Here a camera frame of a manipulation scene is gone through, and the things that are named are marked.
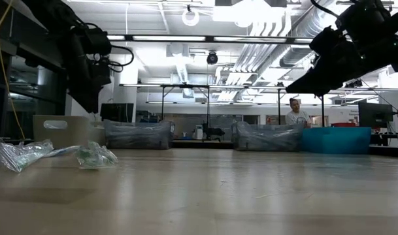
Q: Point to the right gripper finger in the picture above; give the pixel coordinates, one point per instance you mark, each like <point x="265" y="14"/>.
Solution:
<point x="308" y="73"/>
<point x="316" y="86"/>

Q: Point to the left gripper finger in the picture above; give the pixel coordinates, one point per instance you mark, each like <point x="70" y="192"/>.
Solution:
<point x="94" y="102"/>
<point x="82" y="102"/>

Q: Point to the green toothbrush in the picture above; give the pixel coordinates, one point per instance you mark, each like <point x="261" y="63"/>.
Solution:
<point x="22" y="156"/>
<point x="94" y="156"/>

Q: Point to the black background robot arm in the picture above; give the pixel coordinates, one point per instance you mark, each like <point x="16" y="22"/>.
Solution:
<point x="213" y="132"/>

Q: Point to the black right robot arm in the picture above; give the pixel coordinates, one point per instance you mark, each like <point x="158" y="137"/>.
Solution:
<point x="375" y="26"/>

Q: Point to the black monitor on arm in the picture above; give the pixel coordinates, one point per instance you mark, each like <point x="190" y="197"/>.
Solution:
<point x="375" y="114"/>

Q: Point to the black ceiling spotlight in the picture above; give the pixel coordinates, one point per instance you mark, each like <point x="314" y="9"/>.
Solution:
<point x="354" y="84"/>
<point x="212" y="58"/>

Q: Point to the white plastic bin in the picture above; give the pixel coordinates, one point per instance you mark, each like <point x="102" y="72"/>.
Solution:
<point x="68" y="134"/>

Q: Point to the person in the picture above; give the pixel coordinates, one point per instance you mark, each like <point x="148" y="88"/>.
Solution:
<point x="296" y="117"/>

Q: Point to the red box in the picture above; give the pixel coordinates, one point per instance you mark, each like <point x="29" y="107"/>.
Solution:
<point x="344" y="125"/>

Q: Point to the blue toothbrush in clear wrapper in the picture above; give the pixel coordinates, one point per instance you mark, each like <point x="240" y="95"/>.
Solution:
<point x="63" y="150"/>

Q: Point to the smoky transparent plastic bin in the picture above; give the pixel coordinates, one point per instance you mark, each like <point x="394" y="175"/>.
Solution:
<point x="138" y="135"/>
<point x="267" y="137"/>

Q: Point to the teal plastic bin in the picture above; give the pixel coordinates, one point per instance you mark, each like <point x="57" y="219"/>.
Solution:
<point x="336" y="140"/>

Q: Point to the white background device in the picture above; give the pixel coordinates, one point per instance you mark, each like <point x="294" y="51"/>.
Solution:
<point x="198" y="133"/>

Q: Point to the round white ceiling lamp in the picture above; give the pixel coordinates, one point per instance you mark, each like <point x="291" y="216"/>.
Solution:
<point x="185" y="18"/>

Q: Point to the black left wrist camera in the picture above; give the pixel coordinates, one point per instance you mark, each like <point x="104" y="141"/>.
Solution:
<point x="102" y="70"/>

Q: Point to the black wall monitor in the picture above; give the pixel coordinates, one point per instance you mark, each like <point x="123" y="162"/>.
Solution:
<point x="117" y="112"/>

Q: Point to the black metal stand frame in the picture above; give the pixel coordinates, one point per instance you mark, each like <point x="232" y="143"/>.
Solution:
<point x="185" y="86"/>
<point x="279" y="104"/>

